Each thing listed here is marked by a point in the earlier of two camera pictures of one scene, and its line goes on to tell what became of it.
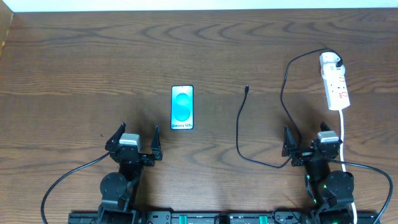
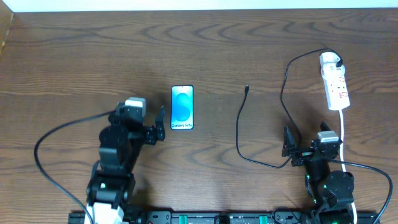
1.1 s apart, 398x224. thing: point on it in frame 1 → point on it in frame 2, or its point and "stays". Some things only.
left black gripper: [134, 156] → [149, 134]
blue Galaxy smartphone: [181, 107] stays
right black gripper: [311, 154] stays
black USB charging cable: [283, 106] stays
